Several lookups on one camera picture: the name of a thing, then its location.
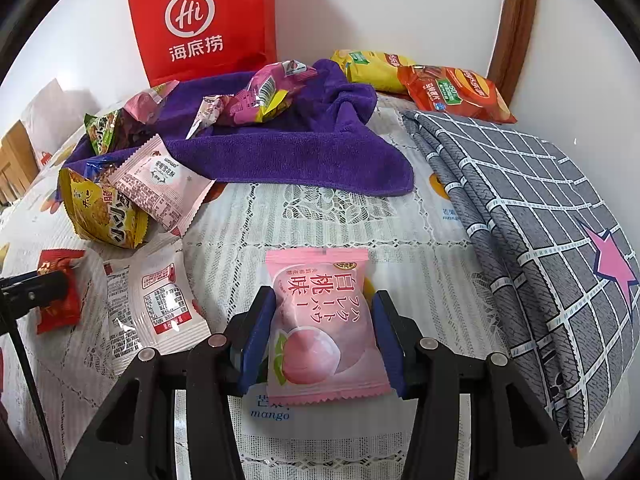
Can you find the blue snack packet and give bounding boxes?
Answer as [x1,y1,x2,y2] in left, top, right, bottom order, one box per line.
[85,156,123,173]

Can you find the green snack packet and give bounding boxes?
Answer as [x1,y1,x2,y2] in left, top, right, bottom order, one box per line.
[83,108,126,157]

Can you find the brown wooden door frame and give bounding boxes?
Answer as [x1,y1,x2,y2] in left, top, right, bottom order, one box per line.
[487,0,541,106]

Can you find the grey checked cloth pink star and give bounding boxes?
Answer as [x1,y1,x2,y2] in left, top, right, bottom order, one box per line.
[400,109,640,446]

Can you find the black cable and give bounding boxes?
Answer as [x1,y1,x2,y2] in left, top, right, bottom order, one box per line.
[0,310,53,461]

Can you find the small white pink wrapper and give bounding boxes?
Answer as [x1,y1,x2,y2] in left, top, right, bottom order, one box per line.
[186,95,227,140]

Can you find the pale pink snack packet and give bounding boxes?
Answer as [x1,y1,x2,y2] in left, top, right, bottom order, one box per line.
[122,82,178,123]

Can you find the yellow chip bag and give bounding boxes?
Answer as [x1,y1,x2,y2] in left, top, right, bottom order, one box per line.
[330,49,416,93]

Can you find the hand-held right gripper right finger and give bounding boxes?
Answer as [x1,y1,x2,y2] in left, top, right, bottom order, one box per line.
[372,290,586,480]

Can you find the purple towel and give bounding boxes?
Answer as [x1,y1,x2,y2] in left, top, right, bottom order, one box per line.
[65,58,417,197]

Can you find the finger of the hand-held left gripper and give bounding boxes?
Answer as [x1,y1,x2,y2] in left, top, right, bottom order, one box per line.
[0,270,69,320]

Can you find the magenta snack packet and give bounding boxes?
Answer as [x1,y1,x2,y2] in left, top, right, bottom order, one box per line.
[222,60,321,125]

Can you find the pink peach snack packet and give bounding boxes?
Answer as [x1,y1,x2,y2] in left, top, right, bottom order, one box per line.
[265,246,391,406]

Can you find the white snack packet red label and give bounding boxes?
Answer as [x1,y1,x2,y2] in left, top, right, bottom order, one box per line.
[102,245,212,376]

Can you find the orange chip bag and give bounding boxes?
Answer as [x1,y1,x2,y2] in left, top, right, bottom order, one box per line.
[397,64,518,126]

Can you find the pink and white snack packet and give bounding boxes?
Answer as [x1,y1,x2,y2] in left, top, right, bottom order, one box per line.
[109,136,217,237]

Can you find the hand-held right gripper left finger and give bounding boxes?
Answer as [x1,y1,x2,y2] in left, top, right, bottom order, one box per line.
[60,285,277,480]

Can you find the red paper bag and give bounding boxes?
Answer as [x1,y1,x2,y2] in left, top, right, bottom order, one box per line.
[125,0,277,87]

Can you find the yellow snack packet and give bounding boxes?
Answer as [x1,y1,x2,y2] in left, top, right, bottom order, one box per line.
[58,166,149,251]

